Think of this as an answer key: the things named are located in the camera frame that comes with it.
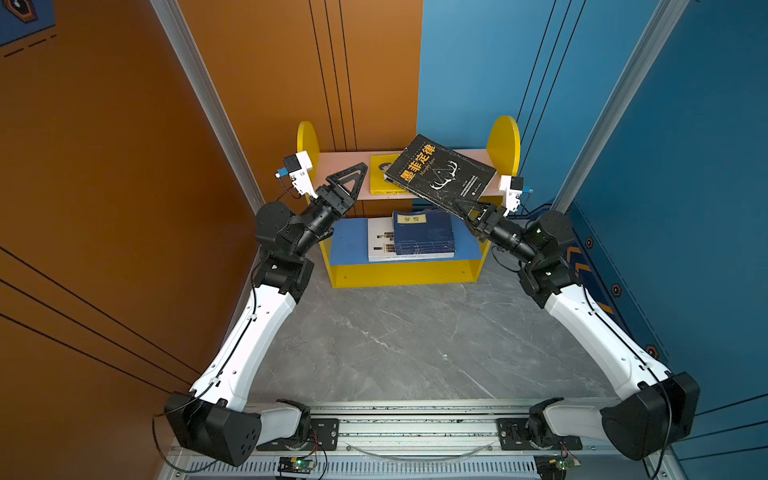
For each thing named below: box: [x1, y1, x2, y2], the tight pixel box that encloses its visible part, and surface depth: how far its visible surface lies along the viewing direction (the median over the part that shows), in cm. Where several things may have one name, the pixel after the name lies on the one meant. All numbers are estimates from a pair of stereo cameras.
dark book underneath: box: [384, 134, 498, 209], surface depth 66 cm
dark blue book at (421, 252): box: [395, 250, 456, 255], surface depth 91 cm
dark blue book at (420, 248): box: [394, 243, 456, 255], surface depth 90 cm
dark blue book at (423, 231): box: [393, 209, 456, 255], surface depth 91 cm
